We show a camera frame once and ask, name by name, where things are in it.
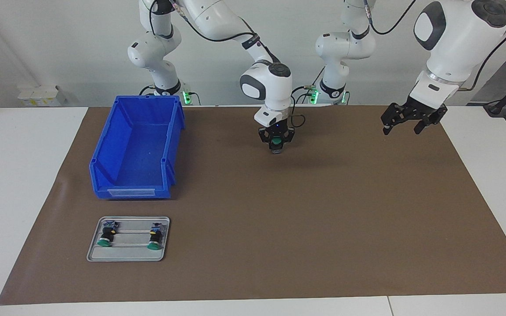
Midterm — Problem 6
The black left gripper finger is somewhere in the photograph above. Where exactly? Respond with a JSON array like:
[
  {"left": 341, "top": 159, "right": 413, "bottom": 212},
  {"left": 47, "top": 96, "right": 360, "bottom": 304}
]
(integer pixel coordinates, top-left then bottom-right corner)
[
  {"left": 381, "top": 103, "right": 412, "bottom": 135},
  {"left": 414, "top": 105, "right": 448, "bottom": 135}
]

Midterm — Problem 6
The brown table mat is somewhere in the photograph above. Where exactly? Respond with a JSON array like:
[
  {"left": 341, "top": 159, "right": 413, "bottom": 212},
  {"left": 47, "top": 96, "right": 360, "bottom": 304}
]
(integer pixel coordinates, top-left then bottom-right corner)
[{"left": 0, "top": 104, "right": 506, "bottom": 305}]

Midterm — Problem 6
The blue plastic storage bin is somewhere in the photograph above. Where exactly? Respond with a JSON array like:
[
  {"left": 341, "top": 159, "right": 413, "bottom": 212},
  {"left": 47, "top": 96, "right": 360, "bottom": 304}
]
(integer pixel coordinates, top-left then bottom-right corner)
[{"left": 89, "top": 94, "right": 186, "bottom": 200}]

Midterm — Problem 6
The grey metal tray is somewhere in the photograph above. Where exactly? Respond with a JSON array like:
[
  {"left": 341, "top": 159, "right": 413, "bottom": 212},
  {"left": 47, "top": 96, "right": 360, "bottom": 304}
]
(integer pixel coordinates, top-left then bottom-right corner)
[{"left": 87, "top": 216, "right": 170, "bottom": 262}]

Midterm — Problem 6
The white box with yellow labels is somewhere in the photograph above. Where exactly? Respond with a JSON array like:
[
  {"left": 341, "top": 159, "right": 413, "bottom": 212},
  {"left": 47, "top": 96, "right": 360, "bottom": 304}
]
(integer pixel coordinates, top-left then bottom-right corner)
[{"left": 18, "top": 86, "right": 67, "bottom": 107}]

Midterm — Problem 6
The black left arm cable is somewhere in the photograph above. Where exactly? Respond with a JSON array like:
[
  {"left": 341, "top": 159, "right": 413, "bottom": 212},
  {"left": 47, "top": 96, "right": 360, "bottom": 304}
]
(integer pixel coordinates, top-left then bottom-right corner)
[{"left": 363, "top": 0, "right": 506, "bottom": 91}]

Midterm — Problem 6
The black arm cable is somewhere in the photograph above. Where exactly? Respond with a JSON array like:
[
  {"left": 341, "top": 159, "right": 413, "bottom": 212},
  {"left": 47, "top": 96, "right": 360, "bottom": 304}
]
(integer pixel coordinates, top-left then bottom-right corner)
[
  {"left": 363, "top": 0, "right": 506, "bottom": 91},
  {"left": 149, "top": 0, "right": 306, "bottom": 129}
]

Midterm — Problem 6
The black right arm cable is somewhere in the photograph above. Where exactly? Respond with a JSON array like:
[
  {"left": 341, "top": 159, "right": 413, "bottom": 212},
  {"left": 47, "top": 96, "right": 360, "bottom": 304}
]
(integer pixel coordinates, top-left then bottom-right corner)
[{"left": 149, "top": 0, "right": 306, "bottom": 129}]

